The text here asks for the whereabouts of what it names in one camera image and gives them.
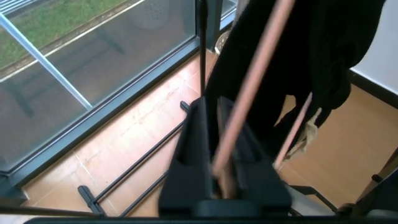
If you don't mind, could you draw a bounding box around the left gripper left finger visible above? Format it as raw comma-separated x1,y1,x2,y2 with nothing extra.
158,96,216,218

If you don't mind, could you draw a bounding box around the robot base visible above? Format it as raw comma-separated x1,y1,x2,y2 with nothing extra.
287,149,398,218

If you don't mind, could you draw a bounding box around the black garment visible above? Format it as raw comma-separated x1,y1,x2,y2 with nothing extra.
205,0,386,162

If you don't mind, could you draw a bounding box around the black clothes rack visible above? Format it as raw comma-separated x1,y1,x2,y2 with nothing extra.
0,0,208,218

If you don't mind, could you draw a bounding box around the pink clothes hanger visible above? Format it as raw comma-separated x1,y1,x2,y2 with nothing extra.
211,0,313,200

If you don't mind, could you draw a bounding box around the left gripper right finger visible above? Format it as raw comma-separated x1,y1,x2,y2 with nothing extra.
217,96,292,218

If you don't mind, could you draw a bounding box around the window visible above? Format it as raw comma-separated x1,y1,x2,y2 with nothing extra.
0,0,240,200

